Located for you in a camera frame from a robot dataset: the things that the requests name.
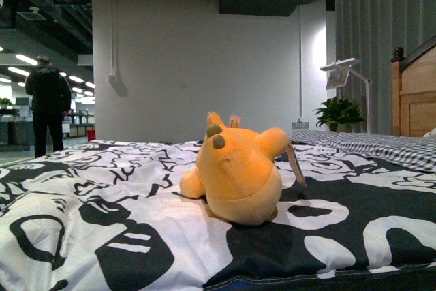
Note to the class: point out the orange plush toy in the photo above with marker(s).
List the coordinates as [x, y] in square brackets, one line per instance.
[235, 170]

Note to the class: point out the green potted plant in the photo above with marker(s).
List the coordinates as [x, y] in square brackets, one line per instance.
[338, 114]

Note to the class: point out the red bin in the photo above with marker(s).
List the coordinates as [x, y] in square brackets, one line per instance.
[91, 135]

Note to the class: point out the white desk lamp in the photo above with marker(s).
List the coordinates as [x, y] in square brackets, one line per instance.
[338, 76]

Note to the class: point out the black and white patterned blanket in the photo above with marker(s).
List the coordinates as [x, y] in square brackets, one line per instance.
[110, 216]

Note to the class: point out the person in black clothes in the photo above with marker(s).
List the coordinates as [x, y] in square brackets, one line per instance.
[51, 101]

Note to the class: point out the grey curtain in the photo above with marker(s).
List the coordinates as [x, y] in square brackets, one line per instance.
[370, 30]

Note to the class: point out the wooden headboard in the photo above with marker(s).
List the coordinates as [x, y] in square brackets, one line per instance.
[413, 90]

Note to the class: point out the checkered grey bed sheet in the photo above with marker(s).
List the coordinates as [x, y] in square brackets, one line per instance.
[414, 153]

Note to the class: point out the wall power outlet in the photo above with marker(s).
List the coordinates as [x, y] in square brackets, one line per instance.
[300, 125]

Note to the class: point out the white wall junction box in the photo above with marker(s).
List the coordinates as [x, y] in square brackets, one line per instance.
[115, 83]

